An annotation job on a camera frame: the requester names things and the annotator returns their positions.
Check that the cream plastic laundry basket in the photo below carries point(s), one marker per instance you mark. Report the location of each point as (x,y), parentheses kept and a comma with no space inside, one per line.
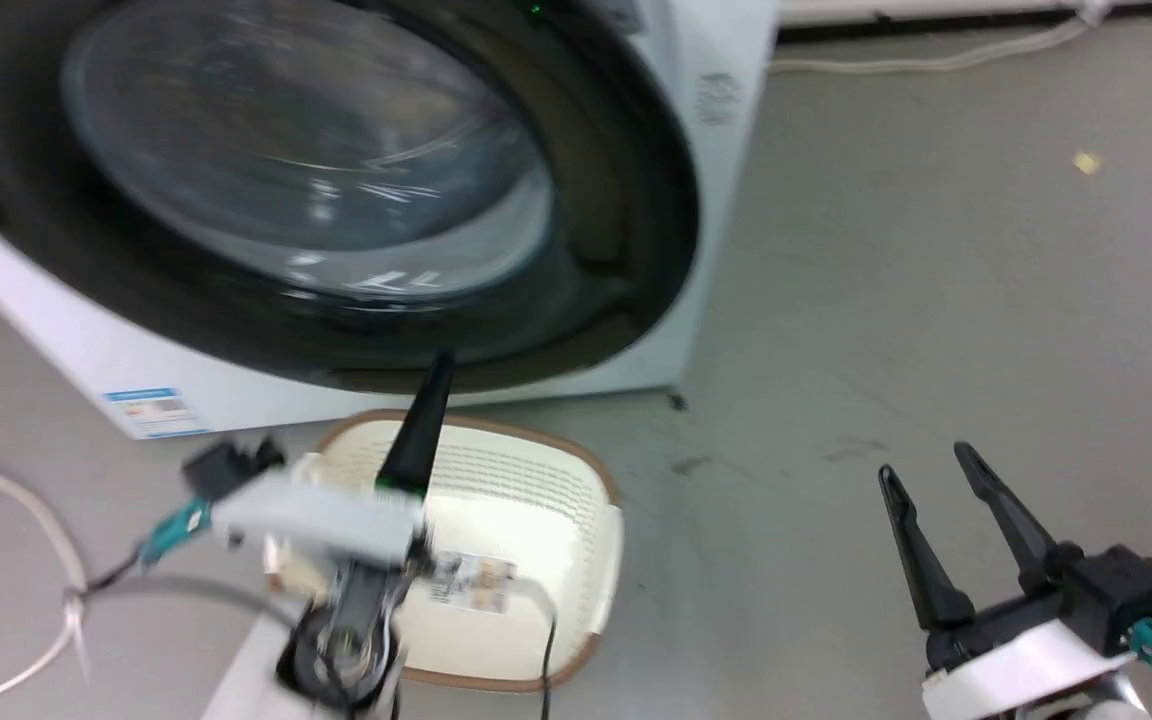
(526,500)

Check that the white printed basket label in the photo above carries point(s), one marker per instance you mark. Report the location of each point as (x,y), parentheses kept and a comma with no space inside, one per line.
(471,583)

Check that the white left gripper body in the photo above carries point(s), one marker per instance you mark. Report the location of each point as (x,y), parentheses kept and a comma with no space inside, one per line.
(326,512)

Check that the small yellow paper scrap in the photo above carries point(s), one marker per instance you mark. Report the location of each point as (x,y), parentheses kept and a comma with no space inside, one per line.
(1087,162)

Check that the black round glass washer door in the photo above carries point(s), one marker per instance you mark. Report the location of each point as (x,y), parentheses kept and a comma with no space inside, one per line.
(626,200)

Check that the white front-load washing machine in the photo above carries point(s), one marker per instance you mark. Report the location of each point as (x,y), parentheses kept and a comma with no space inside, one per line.
(726,200)

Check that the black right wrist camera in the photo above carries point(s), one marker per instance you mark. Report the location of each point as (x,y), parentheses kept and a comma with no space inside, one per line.
(1136,595)

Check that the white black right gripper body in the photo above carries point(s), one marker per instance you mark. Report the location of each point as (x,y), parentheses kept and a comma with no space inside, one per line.
(1016,665)

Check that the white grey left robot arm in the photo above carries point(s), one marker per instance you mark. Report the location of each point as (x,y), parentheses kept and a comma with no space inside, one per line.
(336,650)

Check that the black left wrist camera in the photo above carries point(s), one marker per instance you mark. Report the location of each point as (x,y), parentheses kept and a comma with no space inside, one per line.
(231,466)

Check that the blue white energy label sticker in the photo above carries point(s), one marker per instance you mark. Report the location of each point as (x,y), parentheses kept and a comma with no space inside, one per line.
(156,411)

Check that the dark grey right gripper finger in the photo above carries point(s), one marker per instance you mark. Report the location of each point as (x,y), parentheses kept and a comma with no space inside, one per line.
(921,560)
(1011,520)

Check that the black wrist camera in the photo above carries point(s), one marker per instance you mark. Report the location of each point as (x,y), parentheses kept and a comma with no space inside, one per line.
(231,466)
(1136,595)

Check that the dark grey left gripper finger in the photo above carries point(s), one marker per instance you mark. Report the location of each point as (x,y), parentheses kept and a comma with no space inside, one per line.
(421,430)

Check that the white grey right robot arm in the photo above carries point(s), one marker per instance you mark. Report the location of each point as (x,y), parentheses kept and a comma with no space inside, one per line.
(1106,705)

